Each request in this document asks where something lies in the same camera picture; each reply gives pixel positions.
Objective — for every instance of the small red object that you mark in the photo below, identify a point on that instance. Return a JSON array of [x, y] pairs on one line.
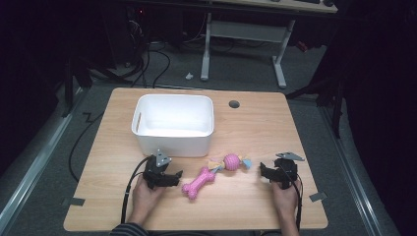
[[302, 46]]

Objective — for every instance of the small white floor scrap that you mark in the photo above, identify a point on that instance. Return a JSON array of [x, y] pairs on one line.
[[189, 76]]

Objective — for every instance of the person's right hand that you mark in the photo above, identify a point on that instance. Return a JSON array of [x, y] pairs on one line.
[[287, 205]]

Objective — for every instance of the dark computer tower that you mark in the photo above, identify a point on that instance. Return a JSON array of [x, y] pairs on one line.
[[126, 32]]

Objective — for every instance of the grey metal floor rail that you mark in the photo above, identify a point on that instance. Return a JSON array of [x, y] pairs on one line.
[[36, 157], [355, 177]]

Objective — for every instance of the white plastic storage bin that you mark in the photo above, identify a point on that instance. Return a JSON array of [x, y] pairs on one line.
[[173, 141]]

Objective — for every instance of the black metal stand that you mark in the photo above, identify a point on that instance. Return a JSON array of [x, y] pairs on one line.
[[337, 108], [68, 88]]

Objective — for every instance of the white-legged wooden desk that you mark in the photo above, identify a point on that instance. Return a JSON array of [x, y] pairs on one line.
[[249, 31]]

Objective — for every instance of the person's left hand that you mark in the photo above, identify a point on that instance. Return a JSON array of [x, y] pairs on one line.
[[142, 203]]

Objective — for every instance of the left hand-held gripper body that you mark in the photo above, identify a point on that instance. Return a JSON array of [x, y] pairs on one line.
[[156, 170]]

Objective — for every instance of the pink rubber bone toy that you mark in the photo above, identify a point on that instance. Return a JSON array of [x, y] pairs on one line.
[[198, 183]]

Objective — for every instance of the round black table grommet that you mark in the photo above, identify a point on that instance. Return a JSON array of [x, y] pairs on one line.
[[234, 104]]

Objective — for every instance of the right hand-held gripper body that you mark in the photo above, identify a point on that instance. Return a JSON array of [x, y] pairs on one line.
[[286, 170]]

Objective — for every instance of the grey tape piece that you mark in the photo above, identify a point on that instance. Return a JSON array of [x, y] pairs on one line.
[[318, 196], [76, 201]]

